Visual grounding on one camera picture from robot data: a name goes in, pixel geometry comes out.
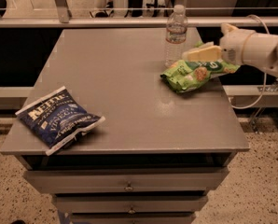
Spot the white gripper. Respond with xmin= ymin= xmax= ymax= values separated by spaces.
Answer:
xmin=182 ymin=23 xmax=256 ymax=65

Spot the clear plastic water bottle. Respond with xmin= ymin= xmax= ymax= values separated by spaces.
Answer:
xmin=165 ymin=5 xmax=188 ymax=67

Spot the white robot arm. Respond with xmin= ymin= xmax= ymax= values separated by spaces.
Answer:
xmin=182 ymin=23 xmax=278 ymax=77

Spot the green rice chip bag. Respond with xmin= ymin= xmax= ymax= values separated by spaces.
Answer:
xmin=160 ymin=42 xmax=240 ymax=93

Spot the blue kettle chip bag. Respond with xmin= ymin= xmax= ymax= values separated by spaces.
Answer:
xmin=16 ymin=86 xmax=105 ymax=156

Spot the grey drawer cabinet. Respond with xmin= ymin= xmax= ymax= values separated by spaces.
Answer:
xmin=0 ymin=27 xmax=251 ymax=224

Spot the top grey drawer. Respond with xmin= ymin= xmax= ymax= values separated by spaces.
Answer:
xmin=23 ymin=168 xmax=229 ymax=194

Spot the grey drawer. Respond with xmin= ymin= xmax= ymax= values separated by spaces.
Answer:
xmin=71 ymin=213 xmax=195 ymax=224
xmin=52 ymin=196 xmax=208 ymax=214
xmin=23 ymin=168 xmax=229 ymax=194

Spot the middle grey drawer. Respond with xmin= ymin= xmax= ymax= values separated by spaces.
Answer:
xmin=52 ymin=196 xmax=208 ymax=214

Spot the bottom grey drawer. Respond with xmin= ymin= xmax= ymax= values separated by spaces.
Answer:
xmin=71 ymin=213 xmax=195 ymax=224

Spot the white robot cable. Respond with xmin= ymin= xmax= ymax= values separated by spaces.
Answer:
xmin=231 ymin=14 xmax=271 ymax=110

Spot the metal railing frame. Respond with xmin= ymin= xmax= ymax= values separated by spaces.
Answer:
xmin=0 ymin=0 xmax=278 ymax=27

